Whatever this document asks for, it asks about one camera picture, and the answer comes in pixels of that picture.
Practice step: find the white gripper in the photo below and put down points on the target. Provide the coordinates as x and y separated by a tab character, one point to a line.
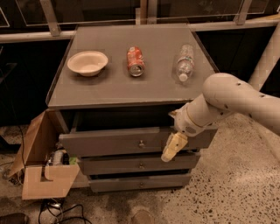
185	122

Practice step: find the grey top drawer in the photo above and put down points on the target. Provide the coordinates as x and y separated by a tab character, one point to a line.
115	141

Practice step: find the grey drawer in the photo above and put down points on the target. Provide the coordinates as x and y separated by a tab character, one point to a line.
139	183
137	163
115	141

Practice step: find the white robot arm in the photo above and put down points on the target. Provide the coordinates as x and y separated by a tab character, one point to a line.
224	94

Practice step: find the grey bottom drawer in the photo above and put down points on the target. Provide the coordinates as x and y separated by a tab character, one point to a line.
139	183

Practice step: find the grey middle drawer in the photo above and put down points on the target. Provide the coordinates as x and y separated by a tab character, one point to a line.
137	163

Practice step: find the grey drawer cabinet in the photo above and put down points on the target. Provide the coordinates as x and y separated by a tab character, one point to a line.
115	100

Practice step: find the clear plastic water bottle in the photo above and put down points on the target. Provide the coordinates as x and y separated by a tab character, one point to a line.
185	63

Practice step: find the red soda can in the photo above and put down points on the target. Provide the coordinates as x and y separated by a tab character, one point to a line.
135	61

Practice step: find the white paper bowl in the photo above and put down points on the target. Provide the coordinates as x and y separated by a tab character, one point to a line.
88	63

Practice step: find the bottles inside cardboard box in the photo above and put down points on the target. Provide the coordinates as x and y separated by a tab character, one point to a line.
59	156

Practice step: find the brown cardboard box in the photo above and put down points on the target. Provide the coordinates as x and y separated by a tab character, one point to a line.
42	181

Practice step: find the metal window railing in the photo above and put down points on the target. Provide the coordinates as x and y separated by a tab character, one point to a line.
24	20

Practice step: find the dark shoe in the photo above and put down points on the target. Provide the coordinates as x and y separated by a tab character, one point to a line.
14	218

